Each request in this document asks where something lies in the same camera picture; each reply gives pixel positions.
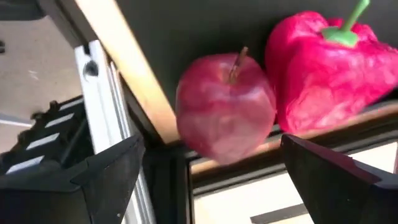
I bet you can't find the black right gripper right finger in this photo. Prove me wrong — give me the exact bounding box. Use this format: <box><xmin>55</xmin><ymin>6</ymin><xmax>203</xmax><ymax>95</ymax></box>
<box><xmin>280</xmin><ymin>133</ymin><xmax>398</xmax><ymax>224</ymax></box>

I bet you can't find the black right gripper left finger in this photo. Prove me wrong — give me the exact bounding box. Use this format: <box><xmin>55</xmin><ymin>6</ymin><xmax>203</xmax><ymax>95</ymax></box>
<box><xmin>0</xmin><ymin>133</ymin><xmax>146</xmax><ymax>224</ymax></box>

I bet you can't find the red bell pepper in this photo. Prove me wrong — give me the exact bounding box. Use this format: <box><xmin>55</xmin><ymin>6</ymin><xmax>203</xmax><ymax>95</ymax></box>
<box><xmin>264</xmin><ymin>0</ymin><xmax>398</xmax><ymax>135</ymax></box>

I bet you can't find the red apple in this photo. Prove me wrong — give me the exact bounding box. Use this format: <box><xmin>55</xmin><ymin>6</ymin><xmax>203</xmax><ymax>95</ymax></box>
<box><xmin>175</xmin><ymin>46</ymin><xmax>277</xmax><ymax>166</ymax></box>

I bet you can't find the black cable carrier chain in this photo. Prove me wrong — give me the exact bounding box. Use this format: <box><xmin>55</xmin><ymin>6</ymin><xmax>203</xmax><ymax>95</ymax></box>
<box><xmin>0</xmin><ymin>95</ymin><xmax>94</xmax><ymax>181</ymax></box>

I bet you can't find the silver aluminium frame rail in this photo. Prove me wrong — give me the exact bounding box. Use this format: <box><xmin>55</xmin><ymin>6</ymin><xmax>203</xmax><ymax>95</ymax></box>
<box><xmin>73</xmin><ymin>39</ymin><xmax>157</xmax><ymax>224</ymax></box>

